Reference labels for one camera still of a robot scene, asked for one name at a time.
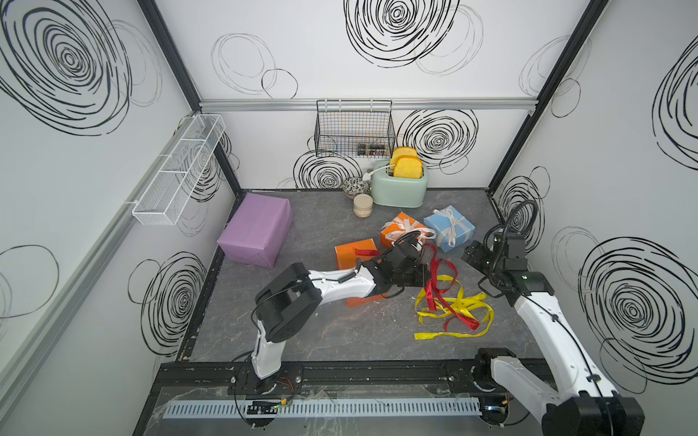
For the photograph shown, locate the yellow ribbon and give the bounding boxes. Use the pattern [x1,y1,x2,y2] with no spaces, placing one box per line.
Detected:
[414,274,494,341]

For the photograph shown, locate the orange box red ribbon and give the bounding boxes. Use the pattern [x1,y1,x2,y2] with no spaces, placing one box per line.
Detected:
[334,239,380,270]

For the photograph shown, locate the purple gift box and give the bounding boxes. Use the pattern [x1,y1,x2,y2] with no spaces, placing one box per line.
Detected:
[217,194,294,268]

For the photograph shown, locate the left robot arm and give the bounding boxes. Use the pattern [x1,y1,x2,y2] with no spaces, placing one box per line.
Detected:
[250,231,429,382]

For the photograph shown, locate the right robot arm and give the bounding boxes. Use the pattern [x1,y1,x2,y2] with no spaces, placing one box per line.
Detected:
[462,200,645,435]

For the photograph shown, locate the white ribbon on orange box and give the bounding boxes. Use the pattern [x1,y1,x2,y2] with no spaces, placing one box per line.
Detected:
[381,214,437,243]

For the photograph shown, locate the blue gift box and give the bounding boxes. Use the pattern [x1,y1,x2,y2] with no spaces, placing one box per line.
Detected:
[424,204,476,254]

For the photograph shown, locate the small jar with beige lid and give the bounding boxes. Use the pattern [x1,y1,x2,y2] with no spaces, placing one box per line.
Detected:
[353,194,374,218]

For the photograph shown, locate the mint green toaster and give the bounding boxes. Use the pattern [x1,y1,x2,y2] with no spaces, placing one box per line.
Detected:
[370,159,429,209]

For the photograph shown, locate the patterned ceramic bowl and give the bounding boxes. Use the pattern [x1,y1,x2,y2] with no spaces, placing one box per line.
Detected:
[342,177,370,198]

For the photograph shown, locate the front yellow sponge toast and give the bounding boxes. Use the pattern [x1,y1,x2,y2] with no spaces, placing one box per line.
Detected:
[393,156,424,179]

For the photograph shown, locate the yellow sponge toast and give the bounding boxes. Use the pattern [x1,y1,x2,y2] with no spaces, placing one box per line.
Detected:
[390,146,418,165]
[393,156,424,179]

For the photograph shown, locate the rear yellow sponge toast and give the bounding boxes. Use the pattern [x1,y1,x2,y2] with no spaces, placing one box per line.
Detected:
[390,146,418,165]

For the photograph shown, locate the spice jars in basket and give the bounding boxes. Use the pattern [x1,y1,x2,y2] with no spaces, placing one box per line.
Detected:
[356,144,386,157]

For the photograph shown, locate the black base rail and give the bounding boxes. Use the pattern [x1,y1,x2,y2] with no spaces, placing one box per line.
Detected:
[154,359,505,396]

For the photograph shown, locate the black wire basket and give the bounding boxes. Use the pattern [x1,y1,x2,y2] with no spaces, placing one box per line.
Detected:
[314,99,396,158]

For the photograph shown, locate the grey slotted cable duct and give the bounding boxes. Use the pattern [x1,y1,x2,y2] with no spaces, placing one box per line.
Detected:
[163,398,482,420]

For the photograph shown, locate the white mesh wall shelf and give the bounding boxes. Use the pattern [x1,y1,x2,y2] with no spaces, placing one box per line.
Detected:
[132,113,225,226]

